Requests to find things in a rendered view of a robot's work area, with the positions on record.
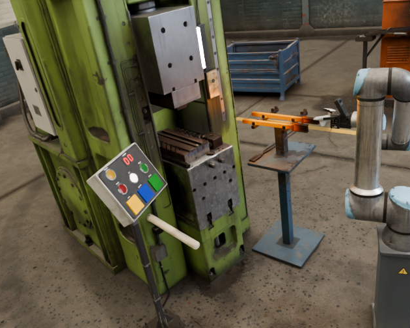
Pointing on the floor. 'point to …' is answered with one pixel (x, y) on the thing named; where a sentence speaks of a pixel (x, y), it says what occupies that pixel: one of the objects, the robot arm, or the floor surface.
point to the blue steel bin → (264, 66)
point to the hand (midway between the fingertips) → (317, 112)
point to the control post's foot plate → (172, 321)
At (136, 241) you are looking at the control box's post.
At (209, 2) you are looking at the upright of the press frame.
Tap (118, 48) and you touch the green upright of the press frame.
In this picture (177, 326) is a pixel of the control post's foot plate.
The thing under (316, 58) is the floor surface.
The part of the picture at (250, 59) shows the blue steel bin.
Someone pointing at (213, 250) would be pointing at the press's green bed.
